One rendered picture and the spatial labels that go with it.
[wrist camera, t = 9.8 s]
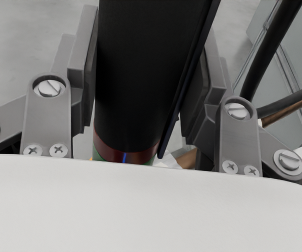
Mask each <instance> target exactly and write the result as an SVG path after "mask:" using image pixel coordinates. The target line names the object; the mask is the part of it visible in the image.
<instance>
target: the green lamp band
mask: <svg viewBox="0 0 302 252"><path fill-rule="evenodd" d="M156 154H157V152H156V153H155V155H154V156H153V157H152V159H151V160H149V161H148V162H146V163H145V164H142V165H145V166H152V165H153V163H154V160H155V157H156ZM92 156H93V160H94V161H101V162H107V161H106V160H104V159H103V158H102V157H101V156H100V155H99V154H98V152H97V150H96V148H95V146H94V142H93V139H92Z"/></svg>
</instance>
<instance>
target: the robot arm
mask: <svg viewBox="0 0 302 252"><path fill-rule="evenodd" d="M98 22H99V9H98V6H97V5H91V4H84V5H83V9H82V13H81V16H80V20H79V24H78V27H77V31H76V35H73V34H66V33H62V34H61V36H60V39H59V42H58V45H57V49H56V52H55V55H54V58H53V61H52V64H51V67H50V70H49V72H43V73H39V74H37V75H35V76H33V77H32V78H31V79H30V81H29V82H28V85H27V92H26V94H24V95H21V96H19V97H17V98H15V99H12V100H10V101H8V102H6V103H3V104H1V105H0V252H302V158H301V157H300V156H299V155H298V154H297V153H296V152H294V151H293V150H292V149H290V148H289V147H288V146H286V145H285V144H284V143H282V142H281V141H280V140H278V139H277V138H276V137H274V136H273V135H272V134H270V133H269V132H268V131H267V130H265V129H264V128H263V127H261V126H260V125H259V124H258V114H257V110H256V108H255V107H254V105H253V104H252V103H251V102H249V101H248V100H246V99H245V98H243V97H240V96H235V94H234V90H233V86H232V81H231V77H230V73H229V69H228V65H227V61H226V58H225V57H223V56H220V55H219V51H218V46H217V42H216V38H215V33H214V29H213V25H212V26H211V29H210V31H209V34H208V37H207V39H206V42H205V45H204V47H203V50H202V53H201V56H200V58H199V61H198V63H197V66H196V69H195V71H194V74H193V77H192V80H191V82H190V85H189V88H188V90H187V93H186V96H185V98H184V101H183V104H182V106H181V109H180V112H179V114H180V127H181V136H182V137H185V142H186V145H193V146H195V147H197V151H196V160H195V170H191V169H182V168H171V167H161V166H150V165H139V164H128V163H117V162H106V161H95V160H84V159H73V137H74V136H76V135H78V134H84V129H85V126H86V127H89V126H90V123H91V117H92V111H93V105H94V99H95V93H96V69H97V46H98Z"/></svg>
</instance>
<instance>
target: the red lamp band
mask: <svg viewBox="0 0 302 252"><path fill-rule="evenodd" d="M163 132H164V131H163ZM163 132H162V135H163ZM162 135H161V138H160V139H159V141H158V142H157V143H156V144H155V145H154V146H152V147H150V148H149V149H146V150H143V151H139V152H125V151H120V150H117V149H114V148H112V147H110V146H108V145H107V144H106V143H104V142H103V141H102V140H101V139H100V138H99V136H98V134H97V133H96V130H95V126H94V120H93V144H94V146H95V148H96V150H97V152H98V153H99V154H100V155H101V156H102V157H103V158H104V159H106V160H107V161H109V162H112V163H123V164H134V165H141V164H143V163H145V162H147V161H149V160H150V159H151V158H152V157H153V156H154V155H155V154H156V152H157V150H158V148H159V145H160V142H161V139H162Z"/></svg>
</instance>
